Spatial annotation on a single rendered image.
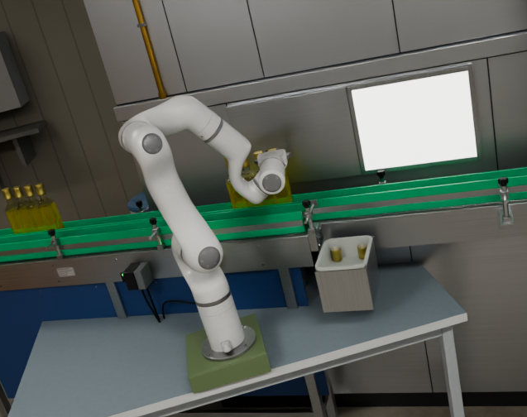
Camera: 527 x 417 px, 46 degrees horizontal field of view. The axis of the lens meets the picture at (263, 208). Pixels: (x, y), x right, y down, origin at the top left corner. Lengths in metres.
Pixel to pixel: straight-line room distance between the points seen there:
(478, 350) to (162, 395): 1.33
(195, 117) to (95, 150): 3.14
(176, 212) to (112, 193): 3.18
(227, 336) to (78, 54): 3.18
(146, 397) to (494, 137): 1.49
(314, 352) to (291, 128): 0.83
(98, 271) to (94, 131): 2.44
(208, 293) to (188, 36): 0.99
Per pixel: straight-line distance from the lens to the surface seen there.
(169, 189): 1.85
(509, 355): 2.79
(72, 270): 2.67
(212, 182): 2.57
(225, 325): 2.04
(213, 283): 1.98
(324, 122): 2.33
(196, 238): 1.87
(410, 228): 2.25
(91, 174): 5.01
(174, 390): 2.14
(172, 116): 1.84
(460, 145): 2.33
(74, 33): 4.83
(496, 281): 2.59
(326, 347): 2.13
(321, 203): 2.27
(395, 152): 2.34
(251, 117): 2.39
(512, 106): 2.33
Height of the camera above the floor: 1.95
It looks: 21 degrees down
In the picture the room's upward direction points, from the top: 14 degrees counter-clockwise
